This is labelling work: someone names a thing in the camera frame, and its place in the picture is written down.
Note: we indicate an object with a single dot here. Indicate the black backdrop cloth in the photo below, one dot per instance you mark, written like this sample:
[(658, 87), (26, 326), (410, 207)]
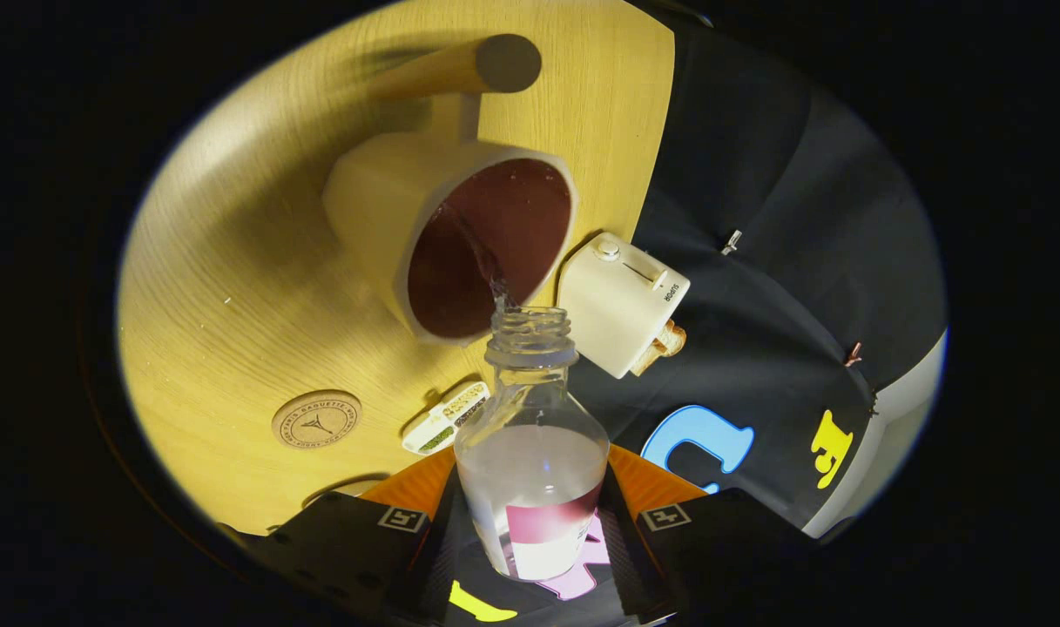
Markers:
[(756, 174)]

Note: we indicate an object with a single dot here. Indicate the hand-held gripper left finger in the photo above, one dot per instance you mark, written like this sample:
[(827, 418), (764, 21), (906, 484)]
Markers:
[(434, 566)]

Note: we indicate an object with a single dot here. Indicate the white toaster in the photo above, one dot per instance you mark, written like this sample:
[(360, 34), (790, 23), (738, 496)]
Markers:
[(617, 305)]

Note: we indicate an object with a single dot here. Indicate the clear juice bottle red label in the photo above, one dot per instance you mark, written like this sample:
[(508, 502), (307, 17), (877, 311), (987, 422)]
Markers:
[(530, 470)]

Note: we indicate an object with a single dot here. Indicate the red cloth clip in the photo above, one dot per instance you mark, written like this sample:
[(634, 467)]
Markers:
[(854, 354)]

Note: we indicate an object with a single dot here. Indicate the silver cloth clip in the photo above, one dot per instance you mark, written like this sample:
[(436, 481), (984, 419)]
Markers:
[(732, 242)]

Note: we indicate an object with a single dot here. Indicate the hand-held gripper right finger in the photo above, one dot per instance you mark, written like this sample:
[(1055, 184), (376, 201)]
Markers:
[(630, 566)]

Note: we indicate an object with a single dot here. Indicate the wooden table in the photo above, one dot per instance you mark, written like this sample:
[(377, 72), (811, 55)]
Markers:
[(233, 305)]

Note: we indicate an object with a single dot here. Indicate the white divided seed dish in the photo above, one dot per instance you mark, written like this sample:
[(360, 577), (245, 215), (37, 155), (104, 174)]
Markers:
[(447, 418)]

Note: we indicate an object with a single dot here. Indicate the round wooden coaster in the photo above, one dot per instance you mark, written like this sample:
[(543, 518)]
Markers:
[(316, 420)]

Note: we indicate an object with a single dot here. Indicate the toast slice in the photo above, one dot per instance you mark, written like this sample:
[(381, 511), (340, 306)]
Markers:
[(674, 338), (651, 357)]

